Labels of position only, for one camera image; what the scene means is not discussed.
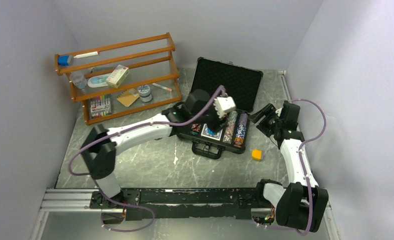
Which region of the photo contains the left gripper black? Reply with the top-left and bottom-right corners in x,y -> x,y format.
191,97 -> 230,134

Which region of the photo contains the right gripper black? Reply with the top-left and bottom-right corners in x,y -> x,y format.
248,103 -> 282,137

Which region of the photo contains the blue small blind button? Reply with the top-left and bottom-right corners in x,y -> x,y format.
207,128 -> 216,136

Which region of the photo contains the blue playing card deck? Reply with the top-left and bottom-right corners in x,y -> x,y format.
201,123 -> 223,141

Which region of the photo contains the white dealer button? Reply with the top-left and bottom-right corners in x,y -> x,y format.
251,149 -> 263,161

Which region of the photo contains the black poker set case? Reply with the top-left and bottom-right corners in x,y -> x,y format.
177,57 -> 264,160

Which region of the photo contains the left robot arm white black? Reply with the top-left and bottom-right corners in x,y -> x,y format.
79,86 -> 236,208

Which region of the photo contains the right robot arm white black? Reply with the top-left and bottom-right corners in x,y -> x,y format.
249,100 -> 329,236

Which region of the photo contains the marker pen set pack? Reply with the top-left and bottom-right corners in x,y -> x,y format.
89,94 -> 112,119

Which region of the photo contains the green orange chip row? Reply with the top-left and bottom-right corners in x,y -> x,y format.
222,111 -> 238,144

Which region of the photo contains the light blue red chip row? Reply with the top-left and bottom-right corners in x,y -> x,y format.
190,123 -> 201,136

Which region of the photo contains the white pink pen lower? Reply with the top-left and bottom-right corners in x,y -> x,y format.
152,82 -> 173,92

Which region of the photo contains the cleaning gel jar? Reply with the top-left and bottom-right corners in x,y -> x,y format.
137,84 -> 152,103

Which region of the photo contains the yellow notepad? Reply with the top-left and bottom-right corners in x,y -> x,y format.
116,88 -> 139,107

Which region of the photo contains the white green carton box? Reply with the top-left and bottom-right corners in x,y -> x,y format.
106,64 -> 129,89

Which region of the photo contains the orange wooden shelf rack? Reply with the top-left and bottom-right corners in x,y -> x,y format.
54,33 -> 182,125

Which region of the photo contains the oval light blue dish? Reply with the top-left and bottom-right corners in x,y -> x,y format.
87,73 -> 110,88

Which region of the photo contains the white red pen top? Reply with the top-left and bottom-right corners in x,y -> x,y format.
74,51 -> 100,59

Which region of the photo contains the clear plastic bottle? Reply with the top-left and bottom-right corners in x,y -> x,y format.
69,72 -> 87,90

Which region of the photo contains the blue white eraser block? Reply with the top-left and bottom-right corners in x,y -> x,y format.
57,55 -> 74,66

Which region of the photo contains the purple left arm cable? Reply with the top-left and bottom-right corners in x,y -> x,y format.
67,85 -> 226,177

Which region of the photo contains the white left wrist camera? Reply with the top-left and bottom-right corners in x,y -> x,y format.
213,96 -> 236,116

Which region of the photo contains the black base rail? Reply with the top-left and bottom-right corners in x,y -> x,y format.
89,187 -> 272,221

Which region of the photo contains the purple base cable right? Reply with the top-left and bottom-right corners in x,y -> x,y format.
256,221 -> 300,233

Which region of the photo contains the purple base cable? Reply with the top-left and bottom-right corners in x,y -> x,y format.
94,178 -> 156,233
256,221 -> 300,233

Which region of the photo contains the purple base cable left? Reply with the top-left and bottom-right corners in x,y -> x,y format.
94,178 -> 156,233

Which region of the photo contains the aluminium frame rail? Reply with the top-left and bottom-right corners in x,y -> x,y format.
40,189 -> 94,212

